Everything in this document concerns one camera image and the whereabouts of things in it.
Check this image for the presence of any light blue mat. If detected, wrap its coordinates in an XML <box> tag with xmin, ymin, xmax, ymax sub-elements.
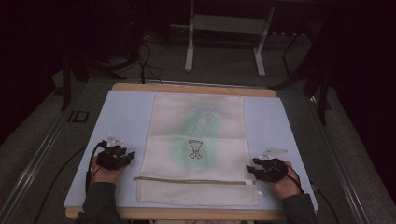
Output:
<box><xmin>63</xmin><ymin>89</ymin><xmax>319</xmax><ymax>213</ymax></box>

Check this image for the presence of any metal floor rail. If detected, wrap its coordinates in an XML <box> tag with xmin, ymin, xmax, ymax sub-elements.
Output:
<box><xmin>309</xmin><ymin>94</ymin><xmax>373</xmax><ymax>224</ymax></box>
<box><xmin>0</xmin><ymin>105</ymin><xmax>76</xmax><ymax>224</ymax></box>

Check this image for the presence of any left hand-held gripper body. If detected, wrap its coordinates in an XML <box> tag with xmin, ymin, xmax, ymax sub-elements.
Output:
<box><xmin>96</xmin><ymin>134</ymin><xmax>129</xmax><ymax>171</ymax></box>

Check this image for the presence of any white metal stand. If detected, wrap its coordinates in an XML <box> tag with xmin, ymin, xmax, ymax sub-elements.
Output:
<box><xmin>184</xmin><ymin>0</ymin><xmax>277</xmax><ymax>78</ymax></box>

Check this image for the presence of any black metal stand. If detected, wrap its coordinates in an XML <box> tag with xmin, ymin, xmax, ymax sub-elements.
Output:
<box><xmin>269</xmin><ymin>29</ymin><xmax>333</xmax><ymax>126</ymax></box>
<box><xmin>59</xmin><ymin>52</ymin><xmax>129</xmax><ymax>112</ymax></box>

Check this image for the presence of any wooden table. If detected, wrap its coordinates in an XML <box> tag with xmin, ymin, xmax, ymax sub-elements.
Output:
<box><xmin>64</xmin><ymin>81</ymin><xmax>289</xmax><ymax>222</ymax></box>

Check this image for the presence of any green garment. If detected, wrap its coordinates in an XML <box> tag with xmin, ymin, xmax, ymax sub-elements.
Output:
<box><xmin>170</xmin><ymin>104</ymin><xmax>226</xmax><ymax>171</ymax></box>

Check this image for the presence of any person's left hand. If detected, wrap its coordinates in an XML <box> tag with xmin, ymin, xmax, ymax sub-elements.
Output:
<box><xmin>90</xmin><ymin>154</ymin><xmax>126</xmax><ymax>187</ymax></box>

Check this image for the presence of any black floor cable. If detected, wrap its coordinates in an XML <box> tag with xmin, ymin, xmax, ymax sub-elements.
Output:
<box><xmin>135</xmin><ymin>39</ymin><xmax>164</xmax><ymax>86</ymax></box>

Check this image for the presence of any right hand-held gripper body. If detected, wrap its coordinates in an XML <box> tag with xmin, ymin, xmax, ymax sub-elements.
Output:
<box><xmin>257</xmin><ymin>147</ymin><xmax>291</xmax><ymax>184</ymax></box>

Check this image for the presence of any person's right hand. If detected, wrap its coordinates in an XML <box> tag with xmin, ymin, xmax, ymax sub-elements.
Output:
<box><xmin>269</xmin><ymin>160</ymin><xmax>304</xmax><ymax>201</ymax></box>

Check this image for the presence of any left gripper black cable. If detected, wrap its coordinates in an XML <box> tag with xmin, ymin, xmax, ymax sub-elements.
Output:
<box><xmin>33</xmin><ymin>140</ymin><xmax>108</xmax><ymax>224</ymax></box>

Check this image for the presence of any white mesh laundry bag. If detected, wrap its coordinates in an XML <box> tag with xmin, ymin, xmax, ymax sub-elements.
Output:
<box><xmin>133</xmin><ymin>92</ymin><xmax>260</xmax><ymax>207</ymax></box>

